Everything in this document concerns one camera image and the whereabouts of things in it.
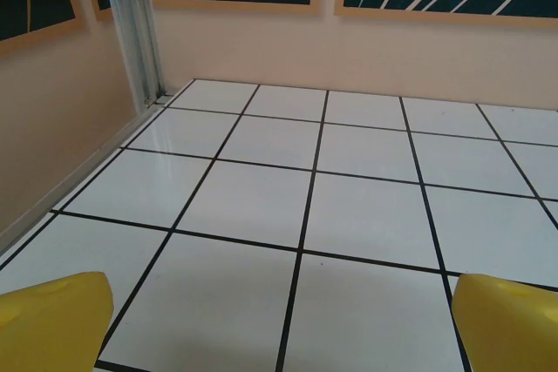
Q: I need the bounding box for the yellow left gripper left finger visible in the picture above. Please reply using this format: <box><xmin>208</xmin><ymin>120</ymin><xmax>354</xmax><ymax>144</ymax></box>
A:
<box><xmin>0</xmin><ymin>271</ymin><xmax>115</xmax><ymax>372</ymax></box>

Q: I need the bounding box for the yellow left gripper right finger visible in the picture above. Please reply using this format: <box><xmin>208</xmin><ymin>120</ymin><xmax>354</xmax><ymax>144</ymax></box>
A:
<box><xmin>452</xmin><ymin>273</ymin><xmax>558</xmax><ymax>372</ymax></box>

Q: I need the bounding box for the aluminium table side rail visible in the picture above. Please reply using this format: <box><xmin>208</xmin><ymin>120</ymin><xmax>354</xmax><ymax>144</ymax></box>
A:
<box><xmin>0</xmin><ymin>93</ymin><xmax>175</xmax><ymax>262</ymax></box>

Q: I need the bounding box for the aluminium frame post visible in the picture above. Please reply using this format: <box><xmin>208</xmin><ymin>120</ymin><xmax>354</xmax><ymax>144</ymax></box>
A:
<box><xmin>98</xmin><ymin>0</ymin><xmax>175</xmax><ymax>108</ymax></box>

